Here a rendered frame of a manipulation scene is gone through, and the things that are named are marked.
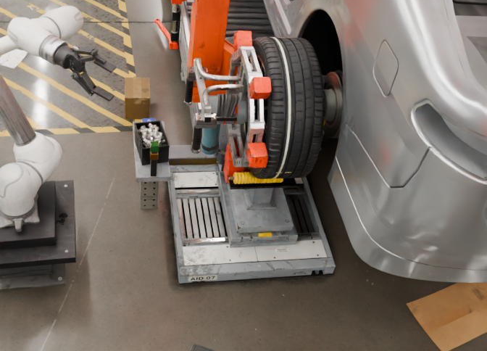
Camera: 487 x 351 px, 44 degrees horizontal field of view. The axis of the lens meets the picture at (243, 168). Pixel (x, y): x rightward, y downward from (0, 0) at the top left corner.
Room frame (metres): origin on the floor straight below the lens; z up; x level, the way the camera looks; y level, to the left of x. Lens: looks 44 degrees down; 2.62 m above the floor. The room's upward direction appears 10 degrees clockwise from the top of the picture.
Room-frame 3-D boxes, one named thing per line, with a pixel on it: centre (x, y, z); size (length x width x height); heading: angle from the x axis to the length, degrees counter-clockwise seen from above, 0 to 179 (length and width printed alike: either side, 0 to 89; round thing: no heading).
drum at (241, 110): (2.23, 0.12, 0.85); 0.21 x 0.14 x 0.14; 107
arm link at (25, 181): (1.81, 1.00, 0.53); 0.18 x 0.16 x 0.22; 165
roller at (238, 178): (2.17, -0.08, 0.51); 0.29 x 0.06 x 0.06; 107
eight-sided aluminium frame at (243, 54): (2.25, 0.05, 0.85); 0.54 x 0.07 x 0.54; 17
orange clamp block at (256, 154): (1.95, -0.05, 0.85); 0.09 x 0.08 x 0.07; 17
